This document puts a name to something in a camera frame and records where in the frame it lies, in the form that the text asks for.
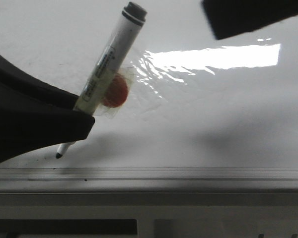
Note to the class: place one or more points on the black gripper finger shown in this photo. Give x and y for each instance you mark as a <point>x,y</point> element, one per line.
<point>228,18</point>
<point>34,114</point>

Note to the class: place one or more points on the red magnet taped to marker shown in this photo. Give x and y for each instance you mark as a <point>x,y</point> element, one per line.
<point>117,93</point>

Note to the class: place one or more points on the white black whiteboard marker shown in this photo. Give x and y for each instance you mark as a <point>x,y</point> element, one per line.
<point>123,36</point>

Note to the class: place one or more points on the white whiteboard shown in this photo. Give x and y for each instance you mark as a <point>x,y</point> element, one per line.
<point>195,101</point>

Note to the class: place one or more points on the aluminium whiteboard frame rail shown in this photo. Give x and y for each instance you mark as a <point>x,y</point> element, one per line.
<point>148,180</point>

